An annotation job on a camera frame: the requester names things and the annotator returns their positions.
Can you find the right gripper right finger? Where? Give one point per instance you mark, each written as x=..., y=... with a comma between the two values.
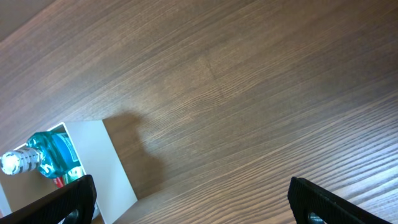
x=311, y=203

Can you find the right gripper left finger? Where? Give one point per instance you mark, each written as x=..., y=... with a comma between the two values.
x=73, y=203

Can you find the red teal toothpaste tube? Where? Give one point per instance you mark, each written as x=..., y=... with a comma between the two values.
x=59, y=182

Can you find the green Dettol soap bar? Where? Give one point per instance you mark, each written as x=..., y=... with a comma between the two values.
x=73, y=174

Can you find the blue mouthwash bottle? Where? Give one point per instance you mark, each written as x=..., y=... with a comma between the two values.
x=51, y=153

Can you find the white cardboard box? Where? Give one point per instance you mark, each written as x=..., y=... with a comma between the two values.
x=97, y=157

